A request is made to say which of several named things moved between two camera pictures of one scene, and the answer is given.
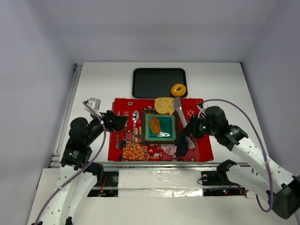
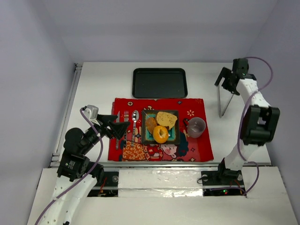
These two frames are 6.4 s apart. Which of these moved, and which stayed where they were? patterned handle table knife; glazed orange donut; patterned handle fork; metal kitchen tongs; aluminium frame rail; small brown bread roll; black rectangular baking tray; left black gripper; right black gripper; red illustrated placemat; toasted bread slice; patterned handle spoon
Moved: metal kitchen tongs; left black gripper; right black gripper; toasted bread slice; small brown bread roll; glazed orange donut
Stayed: aluminium frame rail; patterned handle fork; patterned handle spoon; black rectangular baking tray; red illustrated placemat; patterned handle table knife
